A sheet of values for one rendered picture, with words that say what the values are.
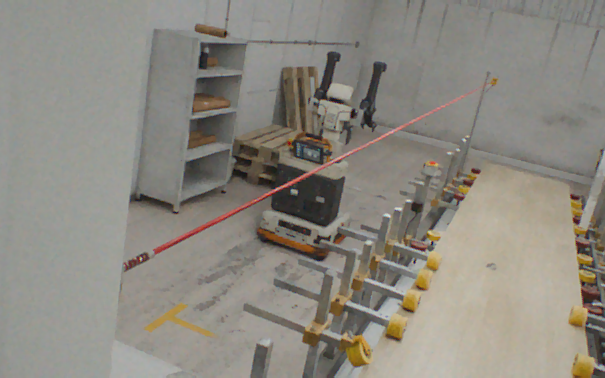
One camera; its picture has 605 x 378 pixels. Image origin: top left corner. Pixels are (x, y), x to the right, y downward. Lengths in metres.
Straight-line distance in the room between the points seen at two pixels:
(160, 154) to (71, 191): 5.24
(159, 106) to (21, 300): 5.18
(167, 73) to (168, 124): 0.43
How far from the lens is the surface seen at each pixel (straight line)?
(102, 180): 0.19
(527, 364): 2.39
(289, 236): 4.97
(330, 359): 2.41
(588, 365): 2.41
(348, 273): 2.25
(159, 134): 5.39
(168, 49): 5.26
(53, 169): 0.17
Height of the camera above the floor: 1.98
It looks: 17 degrees down
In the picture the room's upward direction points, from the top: 11 degrees clockwise
